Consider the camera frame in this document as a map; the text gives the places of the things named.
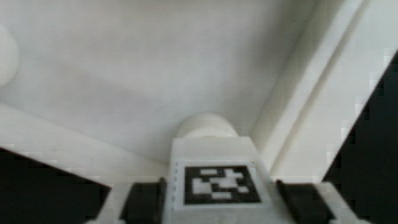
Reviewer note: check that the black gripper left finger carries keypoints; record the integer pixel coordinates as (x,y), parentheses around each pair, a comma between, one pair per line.
(142,209)

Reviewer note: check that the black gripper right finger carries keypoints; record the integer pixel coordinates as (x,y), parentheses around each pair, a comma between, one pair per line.
(306,205)

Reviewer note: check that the white table leg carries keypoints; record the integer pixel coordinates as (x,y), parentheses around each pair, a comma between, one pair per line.
(221,191)

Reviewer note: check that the white square tabletop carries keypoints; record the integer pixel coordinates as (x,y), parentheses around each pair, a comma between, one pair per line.
(118,65)

